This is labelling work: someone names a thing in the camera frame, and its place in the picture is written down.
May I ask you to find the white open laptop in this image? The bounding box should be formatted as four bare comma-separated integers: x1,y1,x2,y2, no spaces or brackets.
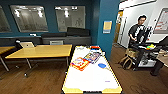
19,41,36,49

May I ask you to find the colourful snack box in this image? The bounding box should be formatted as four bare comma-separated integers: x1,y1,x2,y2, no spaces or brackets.
90,45,101,51

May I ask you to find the purple colourful game box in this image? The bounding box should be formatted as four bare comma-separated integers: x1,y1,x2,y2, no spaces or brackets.
83,51,103,65

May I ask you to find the orange board game box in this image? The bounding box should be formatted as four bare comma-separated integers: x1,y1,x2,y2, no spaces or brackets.
70,56,91,72

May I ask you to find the dark grey sofa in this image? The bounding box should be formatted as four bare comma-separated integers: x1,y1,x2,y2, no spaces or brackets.
41,26,92,46

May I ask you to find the shallow blue plastic bowl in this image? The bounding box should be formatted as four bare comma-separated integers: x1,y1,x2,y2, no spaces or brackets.
97,62,108,70

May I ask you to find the yellow framed pillar notice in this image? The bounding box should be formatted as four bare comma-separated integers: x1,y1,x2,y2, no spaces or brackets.
102,20,113,34

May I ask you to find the interior glass window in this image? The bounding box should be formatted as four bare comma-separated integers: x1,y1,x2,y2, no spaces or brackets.
54,5,87,33
0,5,12,34
9,4,49,33

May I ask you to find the orange wooden door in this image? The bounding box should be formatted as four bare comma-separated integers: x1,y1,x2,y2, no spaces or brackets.
113,10,124,46

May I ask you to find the long wooden office table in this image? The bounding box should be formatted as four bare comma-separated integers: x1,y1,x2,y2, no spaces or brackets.
4,44,73,78
0,45,17,73

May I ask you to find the person in dark shirt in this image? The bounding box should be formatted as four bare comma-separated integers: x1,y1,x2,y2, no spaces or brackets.
127,14,148,49

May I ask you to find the black office chair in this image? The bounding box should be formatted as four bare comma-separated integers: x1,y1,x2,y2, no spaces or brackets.
14,39,23,51

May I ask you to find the black wheeled cart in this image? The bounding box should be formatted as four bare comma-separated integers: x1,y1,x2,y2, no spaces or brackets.
128,34,168,77

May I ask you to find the yellow green ball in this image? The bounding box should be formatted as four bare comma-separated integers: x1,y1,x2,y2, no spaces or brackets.
148,43,157,50

